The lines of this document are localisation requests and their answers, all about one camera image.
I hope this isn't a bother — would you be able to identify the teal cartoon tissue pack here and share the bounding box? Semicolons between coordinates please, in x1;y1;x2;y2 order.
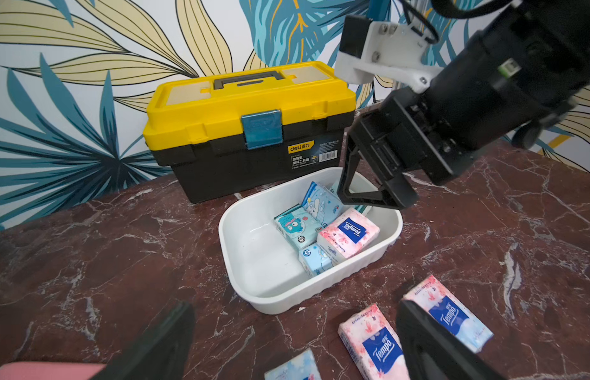
274;204;322;251

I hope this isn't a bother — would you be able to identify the pink Tempo tissue pack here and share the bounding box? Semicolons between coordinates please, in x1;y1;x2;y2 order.
264;349;321;380
403;275;494;353
338;304;410;380

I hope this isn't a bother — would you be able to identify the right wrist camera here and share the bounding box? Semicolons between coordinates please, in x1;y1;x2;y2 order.
335;15;442;93

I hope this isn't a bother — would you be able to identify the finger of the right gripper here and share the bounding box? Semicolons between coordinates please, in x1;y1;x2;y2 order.
370;153;419;210
336;135;405;210

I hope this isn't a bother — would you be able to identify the pink Tempo pack in box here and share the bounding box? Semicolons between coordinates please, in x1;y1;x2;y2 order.
317;208;381;265

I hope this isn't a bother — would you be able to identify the yellow black toolbox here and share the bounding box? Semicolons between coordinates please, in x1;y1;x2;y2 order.
143;61;356;204

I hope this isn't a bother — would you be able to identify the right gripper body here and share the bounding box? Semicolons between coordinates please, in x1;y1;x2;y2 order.
348;1;590;185

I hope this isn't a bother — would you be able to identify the small blue tissue pack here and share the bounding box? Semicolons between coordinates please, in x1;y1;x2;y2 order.
298;244;333;277

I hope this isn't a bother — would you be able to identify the white plastic storage box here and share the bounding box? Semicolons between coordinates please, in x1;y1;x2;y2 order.
218;167;404;314

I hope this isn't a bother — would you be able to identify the blue elephant tissue pack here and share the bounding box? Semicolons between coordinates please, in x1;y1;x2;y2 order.
301;181;344;227

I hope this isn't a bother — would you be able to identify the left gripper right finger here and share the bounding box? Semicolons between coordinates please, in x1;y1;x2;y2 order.
396;300;502;380

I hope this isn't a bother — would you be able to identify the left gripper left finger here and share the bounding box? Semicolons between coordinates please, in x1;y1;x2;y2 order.
93;302;195;379

